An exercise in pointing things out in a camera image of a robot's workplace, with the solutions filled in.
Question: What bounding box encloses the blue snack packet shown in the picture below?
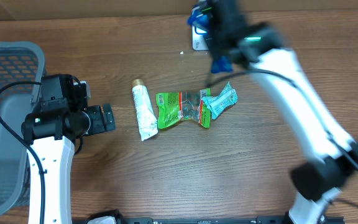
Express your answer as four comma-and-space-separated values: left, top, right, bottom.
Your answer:
187, 8, 233, 73

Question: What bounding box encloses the white tube with gold cap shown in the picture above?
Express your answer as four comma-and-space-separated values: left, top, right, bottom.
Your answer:
132, 79, 158, 141

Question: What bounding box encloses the green snack bag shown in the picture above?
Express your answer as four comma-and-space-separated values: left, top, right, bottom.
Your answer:
156, 88, 211, 129

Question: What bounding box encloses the mint green wipes packet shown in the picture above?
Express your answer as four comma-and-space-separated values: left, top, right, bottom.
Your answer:
201, 82, 238, 119

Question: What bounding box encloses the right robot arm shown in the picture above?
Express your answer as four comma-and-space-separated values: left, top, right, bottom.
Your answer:
188, 1, 358, 223

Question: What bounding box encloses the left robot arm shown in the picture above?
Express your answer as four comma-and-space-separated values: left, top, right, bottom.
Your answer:
22, 74, 116, 223

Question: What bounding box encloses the white barcode scanner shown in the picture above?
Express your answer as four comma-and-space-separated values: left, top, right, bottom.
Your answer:
191, 26, 208, 51

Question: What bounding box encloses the grey plastic shopping basket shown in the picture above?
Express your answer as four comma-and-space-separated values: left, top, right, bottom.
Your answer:
0, 42, 47, 216

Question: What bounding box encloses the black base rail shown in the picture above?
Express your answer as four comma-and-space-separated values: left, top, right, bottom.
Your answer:
73, 209, 344, 224

